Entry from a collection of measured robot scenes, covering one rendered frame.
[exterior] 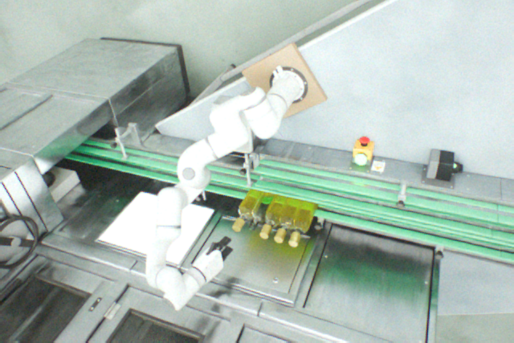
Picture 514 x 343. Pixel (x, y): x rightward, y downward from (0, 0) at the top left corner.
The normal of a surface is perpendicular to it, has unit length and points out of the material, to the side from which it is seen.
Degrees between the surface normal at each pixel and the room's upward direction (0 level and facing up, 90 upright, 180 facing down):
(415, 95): 0
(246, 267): 90
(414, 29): 0
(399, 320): 90
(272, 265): 90
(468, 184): 90
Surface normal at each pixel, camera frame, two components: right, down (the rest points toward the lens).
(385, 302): -0.07, -0.80
